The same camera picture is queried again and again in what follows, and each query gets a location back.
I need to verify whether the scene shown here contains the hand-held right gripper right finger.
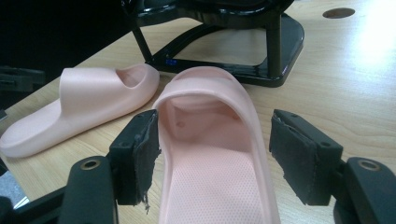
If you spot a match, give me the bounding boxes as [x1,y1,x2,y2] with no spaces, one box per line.
[269,108,344,207]

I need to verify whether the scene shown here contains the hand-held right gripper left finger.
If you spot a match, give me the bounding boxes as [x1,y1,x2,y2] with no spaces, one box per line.
[108,108,162,215]

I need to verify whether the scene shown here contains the pink foam slipper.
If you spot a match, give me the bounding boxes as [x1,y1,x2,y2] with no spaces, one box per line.
[152,65,282,224]
[0,63,161,159]

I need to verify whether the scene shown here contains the red and black shoe rack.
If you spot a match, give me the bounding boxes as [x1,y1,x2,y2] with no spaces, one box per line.
[120,0,306,89]

